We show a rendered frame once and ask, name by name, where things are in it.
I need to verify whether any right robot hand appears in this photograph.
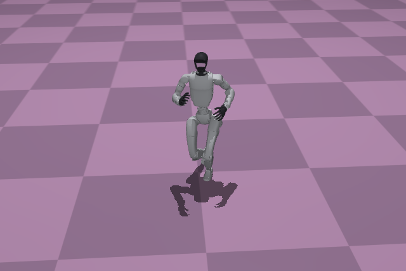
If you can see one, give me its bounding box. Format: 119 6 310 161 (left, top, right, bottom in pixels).
179 92 190 106

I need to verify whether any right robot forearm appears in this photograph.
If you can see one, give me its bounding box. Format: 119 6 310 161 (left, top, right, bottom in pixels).
172 93 186 106

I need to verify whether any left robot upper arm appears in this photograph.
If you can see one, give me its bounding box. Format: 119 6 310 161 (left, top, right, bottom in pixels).
213 74 233 95

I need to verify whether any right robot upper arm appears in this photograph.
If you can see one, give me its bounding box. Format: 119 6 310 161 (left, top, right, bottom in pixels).
174 74 190 98

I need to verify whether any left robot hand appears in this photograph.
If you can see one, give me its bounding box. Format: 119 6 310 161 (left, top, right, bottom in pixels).
213 104 227 121

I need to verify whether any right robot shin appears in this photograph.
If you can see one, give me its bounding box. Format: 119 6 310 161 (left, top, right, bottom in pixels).
190 149 205 161

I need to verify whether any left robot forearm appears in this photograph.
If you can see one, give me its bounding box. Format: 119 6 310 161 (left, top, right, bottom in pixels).
223 89 235 110

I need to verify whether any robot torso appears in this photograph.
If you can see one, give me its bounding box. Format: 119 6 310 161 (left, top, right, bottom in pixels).
189 71 214 124

